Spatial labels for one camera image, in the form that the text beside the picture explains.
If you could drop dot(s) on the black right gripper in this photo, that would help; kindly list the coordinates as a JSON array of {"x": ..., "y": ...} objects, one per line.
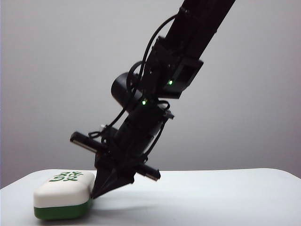
[{"x": 138, "y": 139}]

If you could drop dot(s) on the white green foam mahjong tile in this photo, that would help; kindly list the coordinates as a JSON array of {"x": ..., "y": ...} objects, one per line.
[{"x": 63, "y": 195}]

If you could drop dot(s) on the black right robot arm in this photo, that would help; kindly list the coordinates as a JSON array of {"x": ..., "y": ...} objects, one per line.
[{"x": 200, "y": 28}]

